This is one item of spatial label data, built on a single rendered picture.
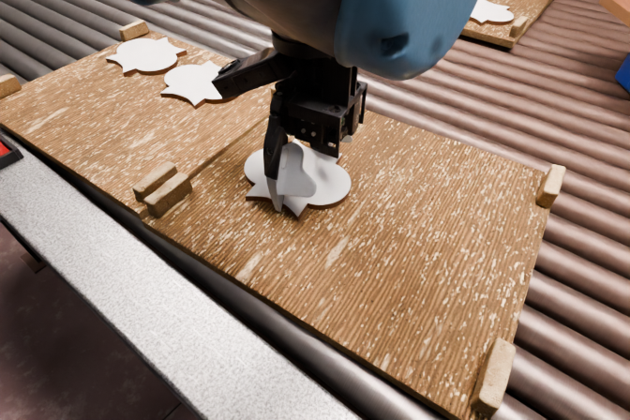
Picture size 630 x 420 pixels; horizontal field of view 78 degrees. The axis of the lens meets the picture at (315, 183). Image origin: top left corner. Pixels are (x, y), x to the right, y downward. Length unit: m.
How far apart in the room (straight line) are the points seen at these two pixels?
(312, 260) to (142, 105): 0.41
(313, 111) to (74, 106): 0.47
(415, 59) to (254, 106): 0.50
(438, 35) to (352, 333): 0.29
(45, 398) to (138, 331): 1.13
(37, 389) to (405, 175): 1.35
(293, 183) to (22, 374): 1.34
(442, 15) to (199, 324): 0.36
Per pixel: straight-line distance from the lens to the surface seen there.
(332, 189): 0.48
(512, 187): 0.56
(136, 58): 0.83
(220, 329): 0.43
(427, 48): 0.17
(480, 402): 0.38
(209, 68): 0.75
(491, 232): 0.50
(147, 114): 0.68
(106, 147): 0.64
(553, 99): 0.81
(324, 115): 0.38
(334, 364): 0.40
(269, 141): 0.41
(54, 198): 0.62
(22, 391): 1.62
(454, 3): 0.18
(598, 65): 0.99
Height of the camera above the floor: 1.30
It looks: 45 degrees down
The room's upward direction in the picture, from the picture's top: straight up
